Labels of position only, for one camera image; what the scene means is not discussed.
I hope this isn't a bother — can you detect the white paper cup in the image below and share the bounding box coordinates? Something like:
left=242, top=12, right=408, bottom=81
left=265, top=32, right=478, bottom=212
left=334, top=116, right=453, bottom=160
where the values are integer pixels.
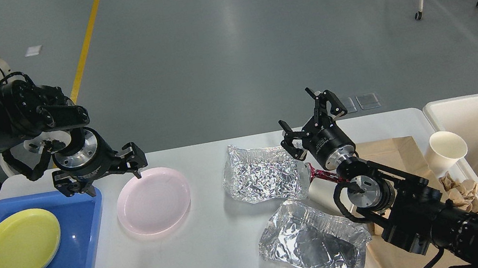
left=424, top=131, right=468, bottom=178

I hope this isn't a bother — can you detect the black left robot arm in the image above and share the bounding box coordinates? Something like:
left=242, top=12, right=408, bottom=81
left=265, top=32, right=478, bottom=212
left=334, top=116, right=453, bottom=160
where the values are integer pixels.
left=0, top=72, right=148, bottom=196

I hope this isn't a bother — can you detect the pink plate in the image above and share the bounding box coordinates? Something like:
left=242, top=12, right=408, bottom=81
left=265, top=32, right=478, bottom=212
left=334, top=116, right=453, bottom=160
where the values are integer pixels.
left=116, top=167, right=191, bottom=238

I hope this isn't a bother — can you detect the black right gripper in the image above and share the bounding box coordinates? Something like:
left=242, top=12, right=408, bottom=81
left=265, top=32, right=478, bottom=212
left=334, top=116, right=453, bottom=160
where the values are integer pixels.
left=278, top=88, right=356, bottom=171

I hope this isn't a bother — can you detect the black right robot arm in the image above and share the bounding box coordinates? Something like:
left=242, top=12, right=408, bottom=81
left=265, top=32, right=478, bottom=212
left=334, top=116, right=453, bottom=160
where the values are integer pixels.
left=279, top=89, right=478, bottom=268

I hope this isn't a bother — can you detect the brown paper bag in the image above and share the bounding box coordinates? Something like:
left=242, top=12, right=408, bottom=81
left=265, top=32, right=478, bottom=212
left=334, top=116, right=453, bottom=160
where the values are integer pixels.
left=357, top=136, right=447, bottom=268

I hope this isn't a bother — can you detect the crumpled foil tray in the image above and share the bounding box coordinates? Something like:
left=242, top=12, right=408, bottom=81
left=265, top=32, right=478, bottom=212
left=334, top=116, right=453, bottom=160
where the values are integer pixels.
left=258, top=199, right=372, bottom=268
left=223, top=145, right=311, bottom=204

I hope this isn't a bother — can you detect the crumpled brown paper ball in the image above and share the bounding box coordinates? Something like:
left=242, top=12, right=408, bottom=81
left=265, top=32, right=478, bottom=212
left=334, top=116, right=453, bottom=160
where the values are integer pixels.
left=439, top=172, right=478, bottom=213

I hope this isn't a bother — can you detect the crumpled foil tray upper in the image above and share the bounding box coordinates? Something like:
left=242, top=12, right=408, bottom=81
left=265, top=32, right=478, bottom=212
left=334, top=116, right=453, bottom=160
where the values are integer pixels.
left=223, top=145, right=311, bottom=204

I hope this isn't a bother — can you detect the yellow plate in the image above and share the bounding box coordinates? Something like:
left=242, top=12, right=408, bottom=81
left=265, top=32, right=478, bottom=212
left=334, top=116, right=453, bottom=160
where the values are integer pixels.
left=0, top=208, right=62, bottom=268

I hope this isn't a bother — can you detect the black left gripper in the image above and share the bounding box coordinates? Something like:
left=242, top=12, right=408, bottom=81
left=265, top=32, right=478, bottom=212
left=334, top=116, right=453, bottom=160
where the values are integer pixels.
left=51, top=127, right=148, bottom=197

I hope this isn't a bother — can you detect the crumpled foil tray lower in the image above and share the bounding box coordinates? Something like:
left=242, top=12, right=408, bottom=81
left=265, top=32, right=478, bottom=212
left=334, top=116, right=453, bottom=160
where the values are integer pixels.
left=258, top=199, right=372, bottom=268

